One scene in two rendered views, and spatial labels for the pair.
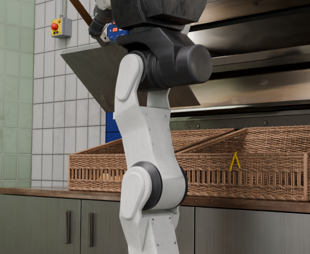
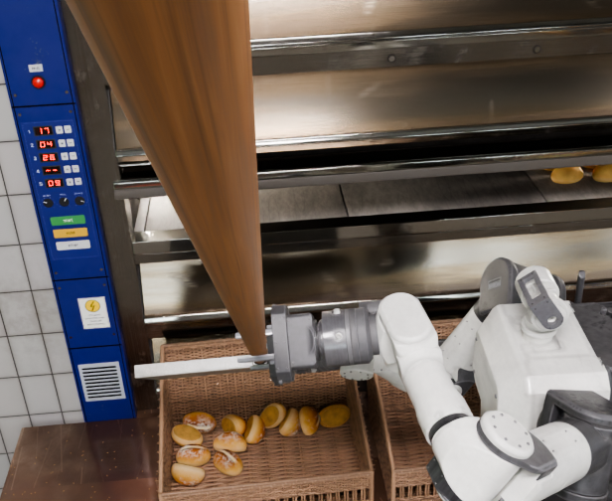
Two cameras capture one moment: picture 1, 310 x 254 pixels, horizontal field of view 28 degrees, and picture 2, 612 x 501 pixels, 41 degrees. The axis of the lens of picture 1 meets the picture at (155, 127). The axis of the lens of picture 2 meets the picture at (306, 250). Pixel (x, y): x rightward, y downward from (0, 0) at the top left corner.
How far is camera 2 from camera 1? 244 cm
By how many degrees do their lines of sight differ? 56
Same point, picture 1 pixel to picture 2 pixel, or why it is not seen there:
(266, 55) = (394, 230)
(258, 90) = (380, 274)
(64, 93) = not seen: outside the picture
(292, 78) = (431, 256)
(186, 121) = not seen: hidden behind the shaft
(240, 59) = (347, 234)
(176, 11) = not seen: outside the picture
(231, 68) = (330, 246)
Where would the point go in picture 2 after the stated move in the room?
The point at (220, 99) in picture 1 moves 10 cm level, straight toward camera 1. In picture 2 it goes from (313, 288) to (337, 302)
